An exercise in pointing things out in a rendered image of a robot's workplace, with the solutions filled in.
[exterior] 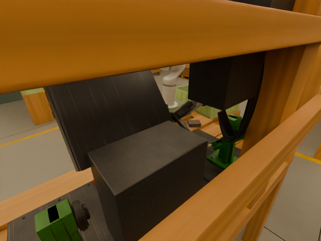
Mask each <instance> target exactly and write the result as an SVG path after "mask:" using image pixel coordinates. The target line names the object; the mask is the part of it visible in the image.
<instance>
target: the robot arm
mask: <svg viewBox="0 0 321 241"><path fill-rule="evenodd" d="M185 66H186V64H184V65H178V66H170V67H164V68H159V69H160V70H162V71H172V72H171V73H170V74H169V75H167V76H165V77H164V78H163V81H162V97H163V99H164V101H165V103H166V104H168V107H169V109H173V108H176V107H178V103H177V102H175V91H176V82H177V78H178V76H179V75H180V74H181V72H182V71H183V70H184V69H185ZM200 106H206V105H204V104H201V103H198V102H195V101H192V100H189V99H188V100H187V101H186V102H185V103H184V104H183V105H182V106H181V107H180V110H178V111H177V112H176V113H175V114H174V115H175V116H176V117H177V119H181V118H182V117H183V116H184V115H185V116H187V115H189V114H190V113H192V112H193V111H195V110H196V109H197V108H199V107H200ZM172 119H173V121H174V122H176V121H175V119H174V118H173V117H172Z"/></svg>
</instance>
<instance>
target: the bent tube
mask: <svg viewBox="0 0 321 241"><path fill-rule="evenodd" d="M179 109H180V108H177V109H176V110H174V111H173V112H172V113H171V114H170V115H171V116H172V117H173V118H174V119H175V121H176V122H177V123H178V125H179V126H181V127H183V128H185V129H187V130H189V131H190V132H191V130H190V128H189V126H188V125H187V123H186V122H185V121H184V119H183V118H181V119H177V117H176V116H175V115H174V114H175V113H176V112H177V111H178V110H179Z"/></svg>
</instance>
